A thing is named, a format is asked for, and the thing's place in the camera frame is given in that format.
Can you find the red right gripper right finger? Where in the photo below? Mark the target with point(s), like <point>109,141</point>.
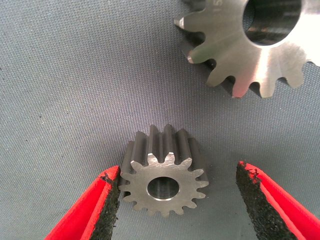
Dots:
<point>275,212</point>

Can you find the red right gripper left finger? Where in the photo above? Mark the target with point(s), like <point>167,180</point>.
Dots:
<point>100,207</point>

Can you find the small dark steel gear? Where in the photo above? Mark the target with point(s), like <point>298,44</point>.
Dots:
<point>140,180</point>

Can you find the larger steel gear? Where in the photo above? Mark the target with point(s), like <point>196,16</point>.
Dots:
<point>225,50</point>

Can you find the dark grey table cloth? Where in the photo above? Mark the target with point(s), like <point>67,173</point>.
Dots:
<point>62,75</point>

